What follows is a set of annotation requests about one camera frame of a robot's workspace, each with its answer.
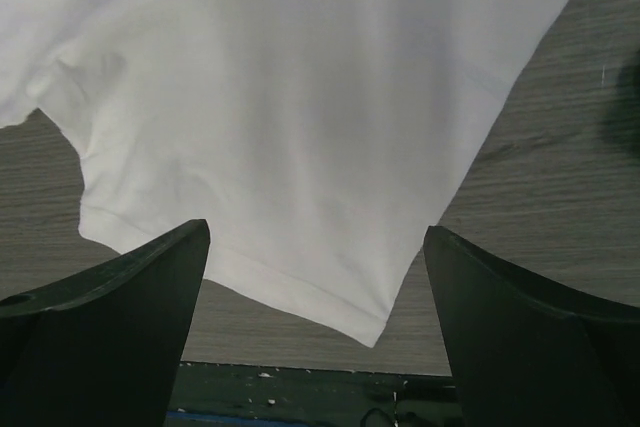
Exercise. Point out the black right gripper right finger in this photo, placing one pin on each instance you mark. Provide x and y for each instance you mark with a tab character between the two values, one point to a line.
525	350

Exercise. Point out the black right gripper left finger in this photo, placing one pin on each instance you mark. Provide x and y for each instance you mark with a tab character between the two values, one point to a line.
102	347

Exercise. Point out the white flower print t-shirt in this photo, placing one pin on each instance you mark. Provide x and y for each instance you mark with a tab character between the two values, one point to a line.
318	138

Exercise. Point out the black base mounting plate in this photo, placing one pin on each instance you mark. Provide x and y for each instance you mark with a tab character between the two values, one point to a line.
208	394

